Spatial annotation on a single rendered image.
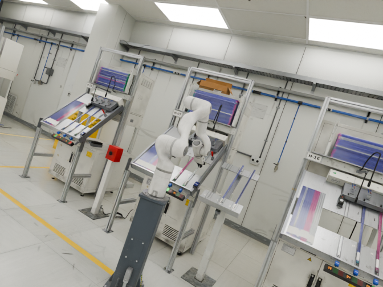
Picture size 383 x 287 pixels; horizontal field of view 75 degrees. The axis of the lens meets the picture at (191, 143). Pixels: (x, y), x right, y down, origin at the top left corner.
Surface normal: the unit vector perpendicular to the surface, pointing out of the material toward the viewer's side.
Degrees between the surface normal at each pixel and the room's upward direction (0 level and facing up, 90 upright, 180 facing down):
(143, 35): 90
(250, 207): 90
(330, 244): 44
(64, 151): 90
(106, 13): 90
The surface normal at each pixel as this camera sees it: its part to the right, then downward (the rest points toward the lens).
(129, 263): -0.10, 0.01
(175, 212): -0.41, -0.11
